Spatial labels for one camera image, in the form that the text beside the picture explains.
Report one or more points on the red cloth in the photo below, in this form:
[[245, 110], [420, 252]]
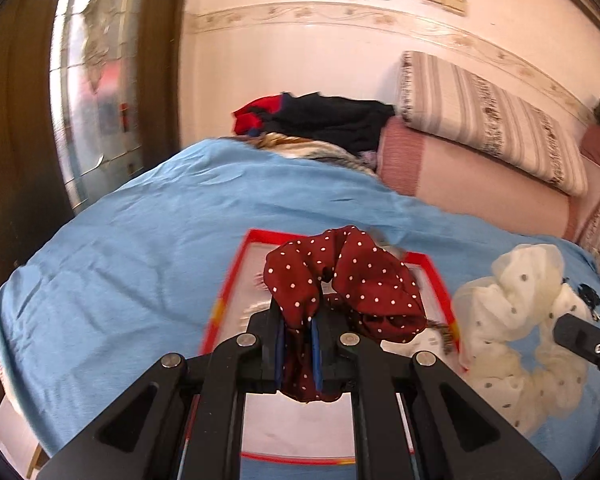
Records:
[[252, 115]]

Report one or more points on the blue blanket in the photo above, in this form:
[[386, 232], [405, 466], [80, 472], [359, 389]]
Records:
[[130, 260]]

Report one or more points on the wooden glass-panel door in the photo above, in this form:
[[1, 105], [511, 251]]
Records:
[[105, 85]]

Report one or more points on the golden patterned cloth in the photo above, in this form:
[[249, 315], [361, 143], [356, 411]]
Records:
[[310, 152]]

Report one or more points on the pink bolster cushion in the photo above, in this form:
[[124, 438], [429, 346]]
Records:
[[455, 180]]

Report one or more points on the black wavy hair clip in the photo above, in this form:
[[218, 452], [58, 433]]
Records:
[[589, 294]]

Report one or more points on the red-rimmed white tray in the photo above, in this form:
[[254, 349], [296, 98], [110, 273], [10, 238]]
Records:
[[300, 425]]

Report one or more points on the red polka dot scrunchie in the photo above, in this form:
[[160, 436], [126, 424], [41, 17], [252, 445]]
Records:
[[360, 280]]

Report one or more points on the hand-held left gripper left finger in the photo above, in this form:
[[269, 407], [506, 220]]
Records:
[[279, 360]]

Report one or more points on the beige wall switches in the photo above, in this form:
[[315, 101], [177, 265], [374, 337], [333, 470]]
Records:
[[444, 0]]

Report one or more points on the long striped floral cushion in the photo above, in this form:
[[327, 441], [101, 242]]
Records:
[[480, 110]]

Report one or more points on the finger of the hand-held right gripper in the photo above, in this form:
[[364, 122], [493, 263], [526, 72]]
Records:
[[587, 342]]

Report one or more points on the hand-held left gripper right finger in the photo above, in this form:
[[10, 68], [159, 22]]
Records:
[[316, 360]]

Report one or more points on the black clothing pile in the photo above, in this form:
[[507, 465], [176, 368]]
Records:
[[330, 120]]

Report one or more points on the cream polka dot scrunchie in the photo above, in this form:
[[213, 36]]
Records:
[[495, 340]]

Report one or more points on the lilac cloth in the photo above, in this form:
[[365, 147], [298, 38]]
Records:
[[368, 159]]

